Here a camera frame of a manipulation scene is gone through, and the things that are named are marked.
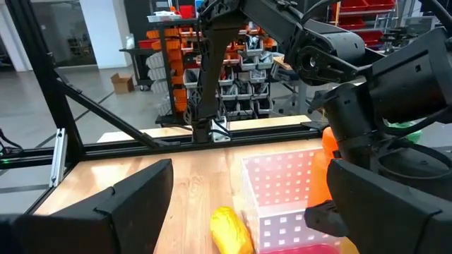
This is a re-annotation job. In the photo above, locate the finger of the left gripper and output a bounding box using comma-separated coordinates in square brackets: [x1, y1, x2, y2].
[304, 200, 350, 238]

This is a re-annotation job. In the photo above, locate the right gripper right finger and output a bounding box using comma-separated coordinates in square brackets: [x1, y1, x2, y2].
[326, 158, 452, 254]

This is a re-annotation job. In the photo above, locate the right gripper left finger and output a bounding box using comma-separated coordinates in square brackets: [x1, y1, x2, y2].
[0, 158, 174, 254]

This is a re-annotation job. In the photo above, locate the orange plastic bottle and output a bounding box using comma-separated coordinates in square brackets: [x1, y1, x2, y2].
[306, 126, 358, 254]

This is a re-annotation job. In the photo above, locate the white perforated basket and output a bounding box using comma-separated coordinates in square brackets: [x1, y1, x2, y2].
[241, 147, 342, 254]

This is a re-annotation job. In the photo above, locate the green plastic bottle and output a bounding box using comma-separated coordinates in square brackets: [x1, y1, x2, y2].
[387, 121, 423, 145]

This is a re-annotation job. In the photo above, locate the yellow banana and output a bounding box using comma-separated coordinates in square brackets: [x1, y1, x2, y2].
[210, 206, 256, 254]

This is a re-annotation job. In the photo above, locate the red storage bins rack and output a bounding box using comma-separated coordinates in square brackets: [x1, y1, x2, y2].
[331, 0, 396, 49]

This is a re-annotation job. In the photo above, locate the cardboard box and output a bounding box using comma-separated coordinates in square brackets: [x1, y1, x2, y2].
[110, 72, 136, 95]

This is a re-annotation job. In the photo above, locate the parts shelf with bins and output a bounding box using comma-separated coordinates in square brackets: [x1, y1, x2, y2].
[119, 0, 278, 126]

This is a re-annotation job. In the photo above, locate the silver frame bracket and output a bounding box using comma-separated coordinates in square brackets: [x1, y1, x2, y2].
[48, 128, 69, 188]

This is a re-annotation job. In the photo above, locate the black aluminium table frame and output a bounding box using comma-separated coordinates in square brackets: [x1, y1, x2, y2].
[0, 0, 328, 219]

